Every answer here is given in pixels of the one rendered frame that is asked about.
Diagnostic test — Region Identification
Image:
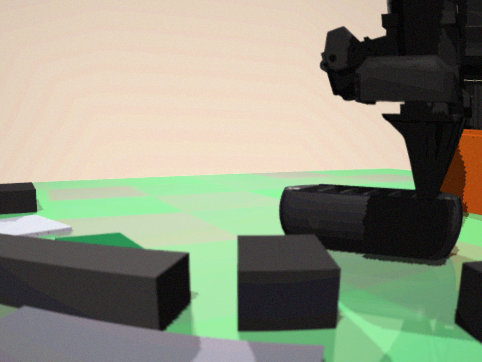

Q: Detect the white flat rectangular sheet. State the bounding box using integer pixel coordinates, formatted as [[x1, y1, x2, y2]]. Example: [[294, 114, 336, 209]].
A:
[[0, 214, 72, 237]]

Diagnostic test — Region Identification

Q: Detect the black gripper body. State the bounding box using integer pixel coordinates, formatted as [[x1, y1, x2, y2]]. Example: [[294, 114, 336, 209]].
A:
[[354, 0, 472, 118]]

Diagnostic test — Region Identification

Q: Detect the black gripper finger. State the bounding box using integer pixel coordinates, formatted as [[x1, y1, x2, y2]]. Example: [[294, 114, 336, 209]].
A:
[[381, 113, 464, 200], [438, 118, 467, 193]]

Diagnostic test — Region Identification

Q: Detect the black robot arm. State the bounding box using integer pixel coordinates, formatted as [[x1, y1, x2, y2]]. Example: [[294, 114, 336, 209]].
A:
[[320, 0, 482, 131]]

